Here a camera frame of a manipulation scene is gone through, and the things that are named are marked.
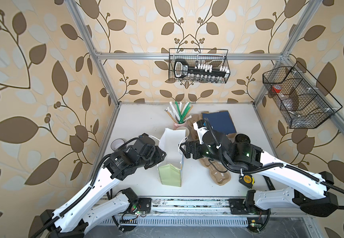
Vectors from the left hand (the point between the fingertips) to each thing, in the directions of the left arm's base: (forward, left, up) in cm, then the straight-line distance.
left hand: (168, 154), depth 68 cm
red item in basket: (+42, -63, +6) cm, 76 cm away
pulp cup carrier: (-10, -19, +9) cm, 24 cm away
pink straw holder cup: (+27, -2, -14) cm, 31 cm away
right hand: (+1, -8, +7) cm, 11 cm away
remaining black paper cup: (+12, -9, +3) cm, 15 cm away
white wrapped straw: (+34, -2, -9) cm, 36 cm away
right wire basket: (+24, -67, +12) cm, 72 cm away
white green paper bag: (-6, -1, 0) cm, 6 cm away
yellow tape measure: (-4, -43, -20) cm, 47 cm away
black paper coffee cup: (+18, -42, -12) cm, 47 cm away
